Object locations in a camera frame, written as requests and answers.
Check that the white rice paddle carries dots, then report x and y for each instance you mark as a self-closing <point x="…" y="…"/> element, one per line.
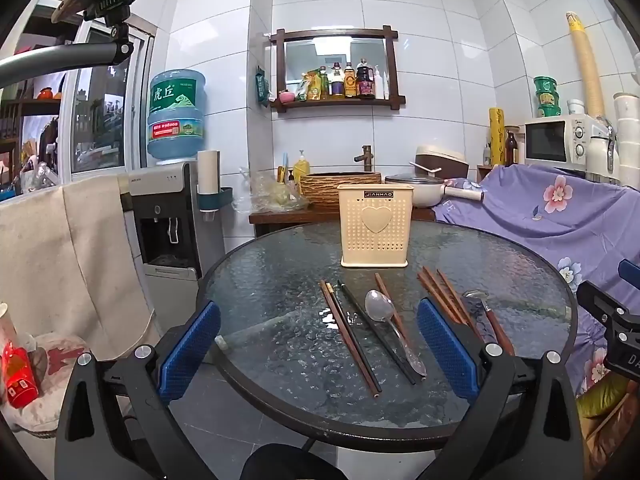
<point x="425" y="168"/>

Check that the green cup noodle stack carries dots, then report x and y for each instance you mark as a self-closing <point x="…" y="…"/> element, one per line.
<point x="546" y="97"/>

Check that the brown wooden chopstick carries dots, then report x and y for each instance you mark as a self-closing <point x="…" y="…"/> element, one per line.
<point x="350" y="340"/>
<point x="387" y="300"/>

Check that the purple floral cloth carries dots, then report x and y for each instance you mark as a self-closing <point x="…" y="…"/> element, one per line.
<point x="540" y="230"/>

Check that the cream perforated utensil holder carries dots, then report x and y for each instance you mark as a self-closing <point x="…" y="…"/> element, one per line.
<point x="375" y="225"/>

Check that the yellow seasoning packet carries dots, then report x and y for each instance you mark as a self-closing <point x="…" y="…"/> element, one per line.
<point x="312" y="87"/>

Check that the wooden framed mirror shelf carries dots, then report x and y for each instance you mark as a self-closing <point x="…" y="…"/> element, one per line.
<point x="337" y="50"/>

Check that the reddish-brown wooden chopstick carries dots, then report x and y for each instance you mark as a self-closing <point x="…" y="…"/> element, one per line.
<point x="457" y="297"/>
<point x="450" y="297"/>
<point x="442" y="297"/>

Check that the tall paper cup stack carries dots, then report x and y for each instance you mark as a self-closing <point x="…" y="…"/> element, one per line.
<point x="587" y="65"/>

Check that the bronze faucet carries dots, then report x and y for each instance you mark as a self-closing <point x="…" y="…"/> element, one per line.
<point x="366" y="157"/>

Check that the yellow soap bottle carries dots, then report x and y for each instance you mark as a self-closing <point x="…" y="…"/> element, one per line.
<point x="301" y="170"/>

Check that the red packet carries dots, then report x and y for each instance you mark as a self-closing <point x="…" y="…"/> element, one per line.
<point x="19" y="375"/>

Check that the beige cloth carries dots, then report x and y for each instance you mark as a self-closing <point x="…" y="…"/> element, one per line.
<point x="60" y="260"/>

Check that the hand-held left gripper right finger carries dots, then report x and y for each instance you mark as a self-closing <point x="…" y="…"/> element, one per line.
<point x="445" y="350"/>

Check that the white pot with lid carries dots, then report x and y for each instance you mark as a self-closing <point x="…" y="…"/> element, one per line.
<point x="415" y="192"/>

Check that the pink small pot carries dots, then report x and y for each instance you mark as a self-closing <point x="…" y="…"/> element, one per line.
<point x="286" y="97"/>

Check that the yellow roll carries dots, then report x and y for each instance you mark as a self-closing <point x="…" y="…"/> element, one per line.
<point x="497" y="135"/>

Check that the teal cup holder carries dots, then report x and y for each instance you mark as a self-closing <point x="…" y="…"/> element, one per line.
<point x="215" y="199"/>

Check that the brown glass bottle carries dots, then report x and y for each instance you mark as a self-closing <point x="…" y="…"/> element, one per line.
<point x="511" y="150"/>

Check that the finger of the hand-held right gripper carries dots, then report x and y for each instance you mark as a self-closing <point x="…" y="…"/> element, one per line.
<point x="607" y="307"/>
<point x="631" y="274"/>

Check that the grey water dispenser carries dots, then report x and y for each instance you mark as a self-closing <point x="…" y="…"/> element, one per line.
<point x="165" y="220"/>

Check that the woven wash basin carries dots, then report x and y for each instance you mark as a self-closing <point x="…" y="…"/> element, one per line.
<point x="330" y="190"/>

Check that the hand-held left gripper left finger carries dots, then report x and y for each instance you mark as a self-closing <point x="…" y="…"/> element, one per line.
<point x="192" y="345"/>

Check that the sliding glass window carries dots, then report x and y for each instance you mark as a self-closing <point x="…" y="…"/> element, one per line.
<point x="100" y="115"/>

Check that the clear plastic bag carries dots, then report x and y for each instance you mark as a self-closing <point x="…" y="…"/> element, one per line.
<point x="265" y="195"/>

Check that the blue water jug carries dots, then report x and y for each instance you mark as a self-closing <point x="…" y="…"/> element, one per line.
<point x="176" y="110"/>

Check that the white microwave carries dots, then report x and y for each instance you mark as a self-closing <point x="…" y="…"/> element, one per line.
<point x="555" y="142"/>

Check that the wooden shelf with items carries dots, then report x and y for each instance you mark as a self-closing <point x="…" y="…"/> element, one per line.
<point x="30" y="135"/>

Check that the black chopstick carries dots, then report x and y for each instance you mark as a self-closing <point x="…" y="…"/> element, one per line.
<point x="375" y="332"/>
<point x="350" y="327"/>

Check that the white bottle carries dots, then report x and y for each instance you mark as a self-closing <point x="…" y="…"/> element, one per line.
<point x="381" y="85"/>

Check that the green hanging packet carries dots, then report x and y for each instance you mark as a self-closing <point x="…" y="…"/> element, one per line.
<point x="262" y="87"/>

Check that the wooden counter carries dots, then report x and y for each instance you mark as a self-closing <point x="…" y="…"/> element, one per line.
<point x="295" y="217"/>

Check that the amber sauce bottle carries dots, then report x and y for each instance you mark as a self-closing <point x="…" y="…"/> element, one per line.
<point x="349" y="82"/>

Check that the dark soy sauce bottle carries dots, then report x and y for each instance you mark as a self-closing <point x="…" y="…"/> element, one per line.
<point x="365" y="82"/>

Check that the brown and white rice cooker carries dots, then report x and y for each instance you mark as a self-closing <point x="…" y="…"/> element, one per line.
<point x="445" y="160"/>

